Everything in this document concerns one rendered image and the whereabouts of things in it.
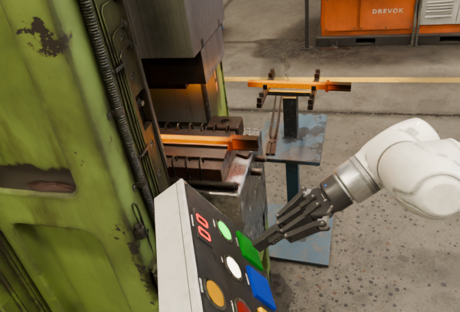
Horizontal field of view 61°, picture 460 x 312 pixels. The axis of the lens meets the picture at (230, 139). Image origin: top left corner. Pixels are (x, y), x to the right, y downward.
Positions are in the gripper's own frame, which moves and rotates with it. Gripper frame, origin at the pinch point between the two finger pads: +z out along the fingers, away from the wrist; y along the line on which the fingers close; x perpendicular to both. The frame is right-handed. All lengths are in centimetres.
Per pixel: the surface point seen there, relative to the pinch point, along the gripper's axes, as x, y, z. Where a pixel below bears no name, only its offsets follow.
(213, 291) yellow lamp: 18.9, -20.1, 5.0
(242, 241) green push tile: 3.4, 0.2, 4.7
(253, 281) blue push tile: 3.6, -10.6, 4.7
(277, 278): -97, 63, 38
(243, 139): -3.2, 43.5, -2.6
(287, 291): -99, 55, 35
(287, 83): -24, 89, -24
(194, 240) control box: 21.3, -10.4, 5.4
